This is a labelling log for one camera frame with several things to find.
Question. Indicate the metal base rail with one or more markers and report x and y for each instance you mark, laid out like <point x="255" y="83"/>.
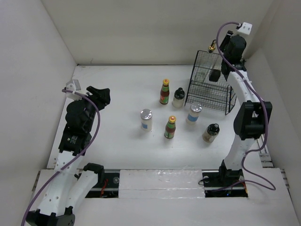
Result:
<point x="109" y="188"/>

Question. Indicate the silver lid jar blue label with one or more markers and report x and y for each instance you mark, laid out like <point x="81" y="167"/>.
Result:
<point x="146" y="119"/>

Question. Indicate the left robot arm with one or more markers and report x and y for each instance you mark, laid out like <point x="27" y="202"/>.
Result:
<point x="58" y="199"/>

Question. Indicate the black cap brown spice jar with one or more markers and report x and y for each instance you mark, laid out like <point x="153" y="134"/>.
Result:
<point x="211" y="132"/>

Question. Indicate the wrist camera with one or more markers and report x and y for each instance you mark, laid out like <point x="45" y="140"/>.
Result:
<point x="244" y="28"/>
<point x="73" y="86"/>

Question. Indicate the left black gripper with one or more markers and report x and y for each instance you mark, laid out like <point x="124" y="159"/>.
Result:
<point x="100" y="97"/>

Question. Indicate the black cap white spice jar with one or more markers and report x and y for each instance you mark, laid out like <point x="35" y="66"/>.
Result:
<point x="178" y="99"/>

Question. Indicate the dark sauce glass cruet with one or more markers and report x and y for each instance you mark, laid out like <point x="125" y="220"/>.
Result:
<point x="214" y="74"/>

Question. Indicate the black wire rack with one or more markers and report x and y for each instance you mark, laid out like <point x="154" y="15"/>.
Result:
<point x="216" y="95"/>

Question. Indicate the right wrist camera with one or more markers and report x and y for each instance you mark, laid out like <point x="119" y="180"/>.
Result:
<point x="244" y="28"/>

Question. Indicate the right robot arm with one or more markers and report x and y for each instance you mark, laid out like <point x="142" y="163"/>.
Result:
<point x="254" y="113"/>

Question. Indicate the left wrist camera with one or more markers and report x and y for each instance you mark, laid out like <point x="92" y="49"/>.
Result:
<point x="73" y="86"/>

